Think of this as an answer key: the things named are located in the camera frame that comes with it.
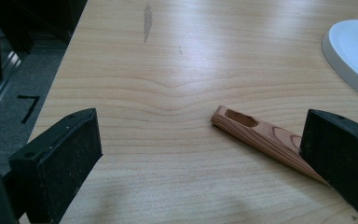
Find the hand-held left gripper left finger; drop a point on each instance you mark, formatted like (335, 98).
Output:
(59, 161)

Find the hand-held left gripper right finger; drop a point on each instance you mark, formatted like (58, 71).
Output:
(341, 149)

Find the white plate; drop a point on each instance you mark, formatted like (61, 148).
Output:
(354, 49)

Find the metal floor rail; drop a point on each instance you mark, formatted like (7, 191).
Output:
(0, 84)

